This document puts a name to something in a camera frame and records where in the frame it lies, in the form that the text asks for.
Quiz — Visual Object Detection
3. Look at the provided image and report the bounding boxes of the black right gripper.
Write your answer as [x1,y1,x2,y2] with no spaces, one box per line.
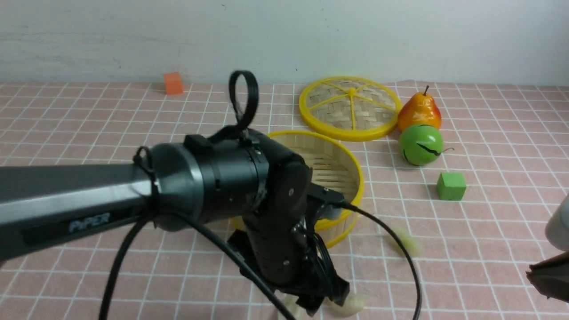
[526,252,569,303]

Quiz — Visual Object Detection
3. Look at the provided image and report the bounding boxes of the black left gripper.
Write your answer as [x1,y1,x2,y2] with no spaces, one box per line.
[228,230,350,316]

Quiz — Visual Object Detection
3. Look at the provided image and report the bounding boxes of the pale dumpling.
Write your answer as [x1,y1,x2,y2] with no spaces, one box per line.
[325,293,369,318]
[281,295,307,320]
[390,228,422,257]

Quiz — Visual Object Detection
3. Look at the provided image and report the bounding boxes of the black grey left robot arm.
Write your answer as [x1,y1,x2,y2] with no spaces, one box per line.
[0,130,350,320]

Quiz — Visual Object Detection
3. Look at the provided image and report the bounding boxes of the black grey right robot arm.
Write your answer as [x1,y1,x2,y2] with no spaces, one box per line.
[526,196,569,303]

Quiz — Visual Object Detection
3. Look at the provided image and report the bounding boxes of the yellow rimmed bamboo steamer tray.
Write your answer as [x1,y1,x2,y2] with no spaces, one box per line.
[268,130,365,248]

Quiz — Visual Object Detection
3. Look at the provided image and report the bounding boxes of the yellow rimmed woven steamer lid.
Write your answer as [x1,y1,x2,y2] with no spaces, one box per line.
[297,76,402,142]

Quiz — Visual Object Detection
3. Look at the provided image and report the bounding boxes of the pink checkered tablecloth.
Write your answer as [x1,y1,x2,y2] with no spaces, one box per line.
[0,83,569,320]

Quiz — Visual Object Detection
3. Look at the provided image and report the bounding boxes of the green foam cube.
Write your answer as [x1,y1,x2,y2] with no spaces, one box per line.
[436,172,467,202]

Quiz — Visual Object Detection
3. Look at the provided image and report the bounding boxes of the green toy apple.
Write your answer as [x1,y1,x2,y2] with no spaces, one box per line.
[399,124,454,166]

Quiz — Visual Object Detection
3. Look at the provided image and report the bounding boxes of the orange yellow toy pear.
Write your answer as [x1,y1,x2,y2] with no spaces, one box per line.
[397,85,442,132]

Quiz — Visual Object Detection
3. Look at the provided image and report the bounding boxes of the orange foam cube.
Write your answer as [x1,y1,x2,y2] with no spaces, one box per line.
[163,72,184,95]

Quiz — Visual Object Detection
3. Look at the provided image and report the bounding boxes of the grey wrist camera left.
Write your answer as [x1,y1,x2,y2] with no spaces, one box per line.
[305,183,345,223]

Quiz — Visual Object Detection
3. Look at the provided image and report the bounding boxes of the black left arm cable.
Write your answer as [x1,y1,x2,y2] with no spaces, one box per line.
[99,70,422,320]

